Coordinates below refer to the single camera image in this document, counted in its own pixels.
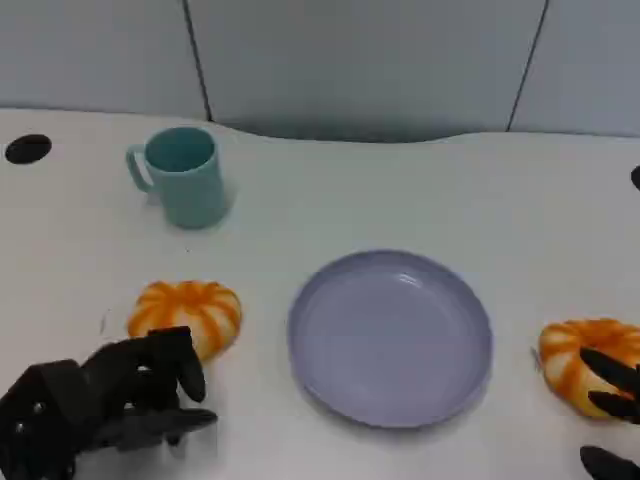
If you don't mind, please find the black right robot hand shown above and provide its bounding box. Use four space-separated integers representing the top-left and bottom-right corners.
578 347 640 480

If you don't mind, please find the lilac plate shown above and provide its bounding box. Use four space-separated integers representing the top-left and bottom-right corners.
286 248 494 430

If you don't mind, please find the orange white toy bread roll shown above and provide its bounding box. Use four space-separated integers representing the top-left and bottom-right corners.
537 317 640 419
126 280 243 363

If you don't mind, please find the pale green mug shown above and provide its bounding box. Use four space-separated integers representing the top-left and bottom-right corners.
125 126 229 231

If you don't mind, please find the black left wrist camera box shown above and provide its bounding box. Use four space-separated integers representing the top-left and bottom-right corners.
0 358 124 480

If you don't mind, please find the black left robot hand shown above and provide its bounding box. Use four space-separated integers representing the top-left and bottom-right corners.
78 326 219 452

